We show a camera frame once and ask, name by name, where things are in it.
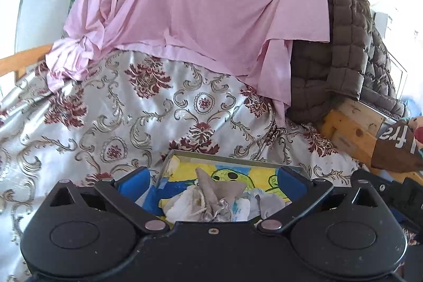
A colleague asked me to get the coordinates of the wooden bunk frame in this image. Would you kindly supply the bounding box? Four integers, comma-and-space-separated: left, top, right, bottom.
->
322, 99, 423, 183

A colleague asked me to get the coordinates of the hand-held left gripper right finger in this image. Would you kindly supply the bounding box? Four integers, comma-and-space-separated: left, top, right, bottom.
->
257, 166, 388, 234

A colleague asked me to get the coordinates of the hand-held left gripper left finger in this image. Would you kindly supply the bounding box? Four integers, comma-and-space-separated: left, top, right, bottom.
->
40, 166, 169, 234

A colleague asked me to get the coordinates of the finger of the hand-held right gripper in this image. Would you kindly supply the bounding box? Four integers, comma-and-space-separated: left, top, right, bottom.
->
373, 177, 423, 230

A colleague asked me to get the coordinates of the pink sheet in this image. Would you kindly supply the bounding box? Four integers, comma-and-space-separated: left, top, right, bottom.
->
44, 0, 331, 114

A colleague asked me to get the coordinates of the brown cloth white print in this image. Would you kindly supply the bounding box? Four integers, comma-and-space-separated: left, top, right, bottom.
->
370, 117, 423, 173

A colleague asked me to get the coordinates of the window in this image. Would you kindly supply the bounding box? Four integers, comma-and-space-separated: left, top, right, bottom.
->
0, 0, 26, 59

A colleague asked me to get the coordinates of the grey drawstring pouch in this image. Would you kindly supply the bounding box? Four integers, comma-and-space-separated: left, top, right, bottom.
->
195, 167, 247, 222

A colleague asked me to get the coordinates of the grey box cartoon lining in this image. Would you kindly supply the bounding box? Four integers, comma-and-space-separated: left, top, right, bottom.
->
145, 150, 311, 223

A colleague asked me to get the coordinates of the brown quilted jacket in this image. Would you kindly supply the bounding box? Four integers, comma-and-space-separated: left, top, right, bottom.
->
286, 0, 408, 124

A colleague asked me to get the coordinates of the floral satin bedspread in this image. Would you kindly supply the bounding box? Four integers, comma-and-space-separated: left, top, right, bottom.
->
0, 49, 374, 282

